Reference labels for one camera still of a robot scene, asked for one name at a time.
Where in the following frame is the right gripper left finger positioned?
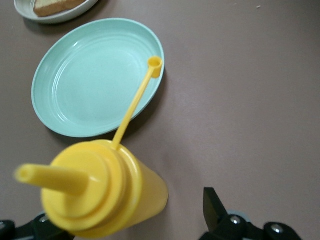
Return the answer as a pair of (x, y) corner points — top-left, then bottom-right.
(0, 212), (75, 240)

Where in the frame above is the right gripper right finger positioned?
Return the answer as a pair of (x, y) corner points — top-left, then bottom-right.
(199, 186), (301, 240)

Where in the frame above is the yellow mustard squeeze bottle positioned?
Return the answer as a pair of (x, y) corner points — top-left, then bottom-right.
(13, 56), (169, 238)

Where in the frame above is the brown bread slice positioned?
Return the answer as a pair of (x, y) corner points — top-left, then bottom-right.
(33, 0), (86, 18)

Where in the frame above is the green plate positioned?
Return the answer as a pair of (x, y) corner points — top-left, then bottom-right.
(31, 17), (166, 138)

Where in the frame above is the beige plate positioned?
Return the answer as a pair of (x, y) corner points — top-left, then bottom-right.
(13, 0), (100, 25)

